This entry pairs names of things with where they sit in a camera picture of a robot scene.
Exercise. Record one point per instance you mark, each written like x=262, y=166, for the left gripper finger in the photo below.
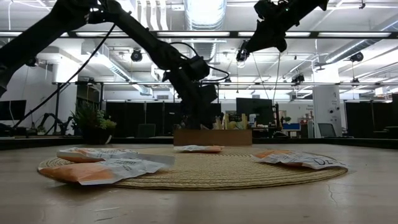
x=207, y=124
x=191, y=124

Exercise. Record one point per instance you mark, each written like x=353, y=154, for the wooden three-compartment organiser box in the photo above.
x=213, y=138

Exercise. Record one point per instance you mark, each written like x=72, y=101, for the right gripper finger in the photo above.
x=261, y=42
x=281, y=45

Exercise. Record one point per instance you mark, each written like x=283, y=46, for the white orange tea packet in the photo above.
x=102, y=172
x=102, y=154
x=301, y=159
x=199, y=149

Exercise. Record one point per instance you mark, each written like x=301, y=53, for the round woven straw placemat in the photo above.
x=217, y=171

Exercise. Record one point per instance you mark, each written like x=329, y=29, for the black computer monitor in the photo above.
x=255, y=109
x=12, y=110

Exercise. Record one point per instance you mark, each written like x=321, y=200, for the blue storage box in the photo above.
x=290, y=126

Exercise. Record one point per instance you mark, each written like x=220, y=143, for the black ceiling spotlight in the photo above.
x=356, y=57
x=136, y=55
x=241, y=56
x=298, y=78

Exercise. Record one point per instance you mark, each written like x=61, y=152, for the black background robot arm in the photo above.
x=53, y=121

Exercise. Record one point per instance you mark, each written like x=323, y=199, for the small potted succulent plant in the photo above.
x=93, y=124

